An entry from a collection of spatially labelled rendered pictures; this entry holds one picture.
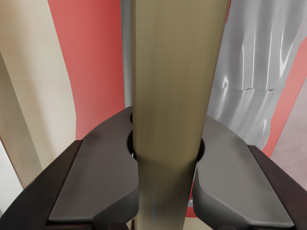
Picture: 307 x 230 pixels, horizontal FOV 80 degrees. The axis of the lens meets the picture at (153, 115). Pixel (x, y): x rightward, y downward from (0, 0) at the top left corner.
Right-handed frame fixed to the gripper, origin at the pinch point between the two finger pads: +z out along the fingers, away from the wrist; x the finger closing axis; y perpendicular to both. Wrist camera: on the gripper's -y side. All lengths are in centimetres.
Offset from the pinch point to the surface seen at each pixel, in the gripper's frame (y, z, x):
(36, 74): -0.5, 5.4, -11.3
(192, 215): 20.1, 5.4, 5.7
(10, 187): 10.6, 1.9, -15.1
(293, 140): 6.0, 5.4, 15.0
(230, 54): -2.9, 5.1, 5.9
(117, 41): -3.6, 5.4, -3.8
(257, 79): -0.9, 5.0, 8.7
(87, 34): -4.0, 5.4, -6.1
